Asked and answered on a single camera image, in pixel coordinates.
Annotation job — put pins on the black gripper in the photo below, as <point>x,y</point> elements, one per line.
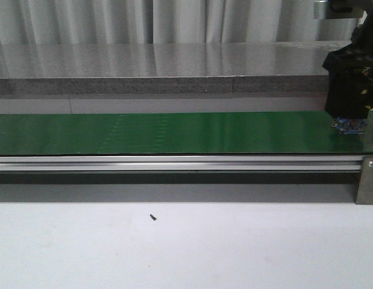
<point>350,69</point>

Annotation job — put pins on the yellow push button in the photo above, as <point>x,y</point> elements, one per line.
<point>350,126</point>

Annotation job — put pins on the green conveyor belt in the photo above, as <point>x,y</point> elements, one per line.
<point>290,132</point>

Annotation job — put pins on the grey stone counter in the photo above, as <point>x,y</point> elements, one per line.
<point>115,69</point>

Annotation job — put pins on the grey curtain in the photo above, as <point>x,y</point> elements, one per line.
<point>118,22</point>

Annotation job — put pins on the metal conveyor support bracket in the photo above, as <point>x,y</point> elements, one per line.
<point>365,189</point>

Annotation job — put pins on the aluminium conveyor frame rail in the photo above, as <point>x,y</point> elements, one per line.
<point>181,163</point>

